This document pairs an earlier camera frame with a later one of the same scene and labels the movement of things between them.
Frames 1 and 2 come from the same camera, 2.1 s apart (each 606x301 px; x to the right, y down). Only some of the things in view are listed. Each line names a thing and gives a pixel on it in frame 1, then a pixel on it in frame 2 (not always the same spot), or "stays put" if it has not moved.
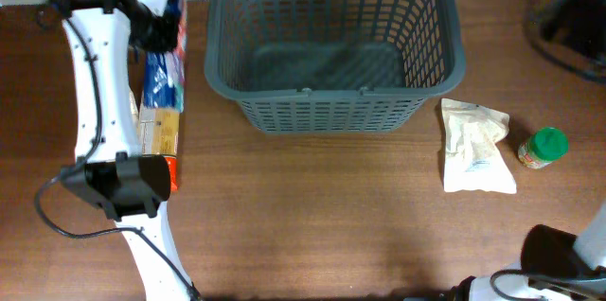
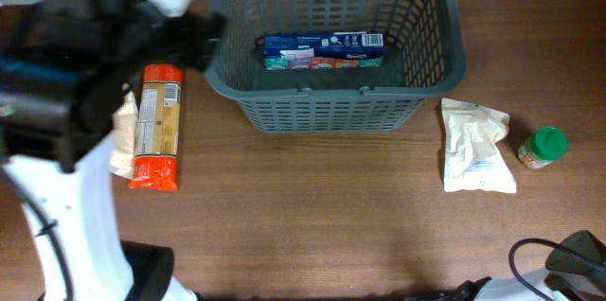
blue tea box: [164, 79] -> [337, 50]
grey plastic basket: [321, 46] stays put
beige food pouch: [472, 158] stays put
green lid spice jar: [545, 146] stays put
